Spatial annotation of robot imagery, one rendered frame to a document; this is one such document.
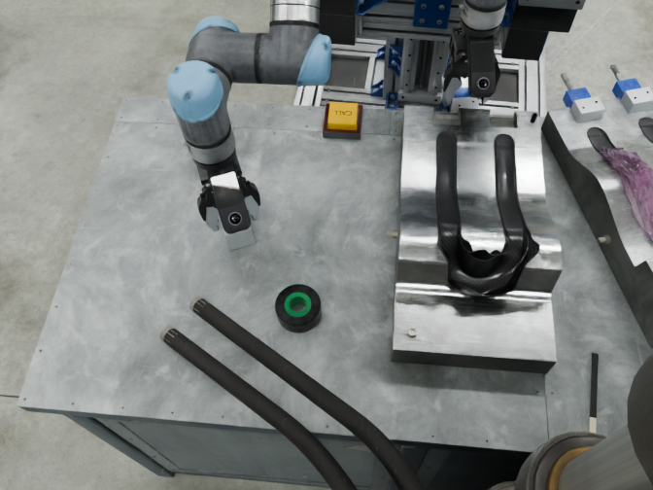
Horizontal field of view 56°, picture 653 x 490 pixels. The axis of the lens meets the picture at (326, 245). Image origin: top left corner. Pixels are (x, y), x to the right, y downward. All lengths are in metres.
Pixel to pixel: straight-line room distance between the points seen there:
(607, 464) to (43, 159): 2.35
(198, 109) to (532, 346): 0.63
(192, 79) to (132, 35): 2.03
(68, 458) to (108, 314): 0.89
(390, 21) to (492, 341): 0.93
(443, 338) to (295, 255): 0.32
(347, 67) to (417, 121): 1.10
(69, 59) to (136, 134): 1.53
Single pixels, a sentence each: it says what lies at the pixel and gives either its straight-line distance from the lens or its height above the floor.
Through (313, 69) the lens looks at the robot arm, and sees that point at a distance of 0.95.
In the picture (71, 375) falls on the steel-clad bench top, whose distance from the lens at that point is 1.17.
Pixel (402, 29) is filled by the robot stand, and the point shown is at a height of 0.71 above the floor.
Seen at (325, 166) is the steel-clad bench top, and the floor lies 0.80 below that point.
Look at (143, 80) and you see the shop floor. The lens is 2.71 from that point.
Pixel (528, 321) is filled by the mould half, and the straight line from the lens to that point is 1.08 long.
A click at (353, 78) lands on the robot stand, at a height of 0.21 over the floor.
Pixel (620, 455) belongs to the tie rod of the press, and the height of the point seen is 1.43.
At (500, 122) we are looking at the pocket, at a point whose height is 0.86.
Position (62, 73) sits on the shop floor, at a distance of 2.87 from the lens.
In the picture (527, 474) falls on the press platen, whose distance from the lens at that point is 0.56.
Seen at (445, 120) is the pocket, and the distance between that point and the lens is 1.28.
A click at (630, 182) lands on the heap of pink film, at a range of 1.22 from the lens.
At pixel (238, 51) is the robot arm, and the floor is 1.18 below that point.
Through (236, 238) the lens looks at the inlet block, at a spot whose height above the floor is 0.84.
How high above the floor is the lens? 1.81
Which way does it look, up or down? 60 degrees down
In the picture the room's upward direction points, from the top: 4 degrees counter-clockwise
